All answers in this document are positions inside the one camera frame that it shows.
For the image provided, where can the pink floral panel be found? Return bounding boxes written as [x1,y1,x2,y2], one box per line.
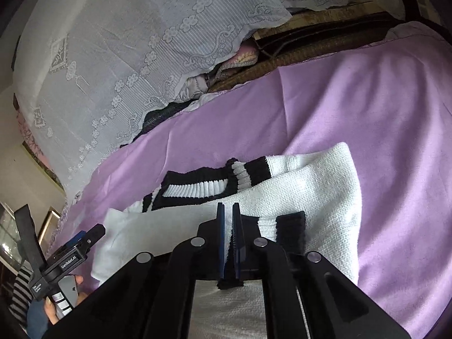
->
[14,94,66,189]

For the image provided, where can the person's left forearm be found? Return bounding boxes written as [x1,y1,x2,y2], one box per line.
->
[9,265,33,325]

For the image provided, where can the grey cloth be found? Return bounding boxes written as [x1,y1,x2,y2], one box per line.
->
[178,72,212,101]

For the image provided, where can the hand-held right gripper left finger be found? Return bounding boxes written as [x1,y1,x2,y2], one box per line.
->
[42,202,227,339]

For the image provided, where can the purple bedsheet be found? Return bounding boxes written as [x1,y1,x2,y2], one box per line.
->
[53,21,452,339]

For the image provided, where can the pink floral cloth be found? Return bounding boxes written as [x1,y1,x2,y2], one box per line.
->
[221,40,260,75]

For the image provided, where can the blue jeans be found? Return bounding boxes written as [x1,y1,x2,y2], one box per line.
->
[27,304,50,339]

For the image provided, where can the white lace cloth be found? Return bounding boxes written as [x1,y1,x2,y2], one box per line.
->
[12,0,407,198]

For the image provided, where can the white sweater with black stripes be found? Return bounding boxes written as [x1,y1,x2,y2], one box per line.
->
[90,142,362,339]

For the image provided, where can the person's left hand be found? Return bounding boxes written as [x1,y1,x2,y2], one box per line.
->
[44,275,86,325]

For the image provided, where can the brown woven mat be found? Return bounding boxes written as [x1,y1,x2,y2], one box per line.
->
[208,0,407,94]

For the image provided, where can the dark glass window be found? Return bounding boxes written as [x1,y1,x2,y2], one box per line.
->
[0,201,22,272]

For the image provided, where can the dark cloth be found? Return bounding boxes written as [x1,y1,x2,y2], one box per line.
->
[120,101,198,147]

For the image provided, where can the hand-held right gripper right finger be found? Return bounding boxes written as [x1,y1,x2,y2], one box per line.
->
[231,202,412,339]

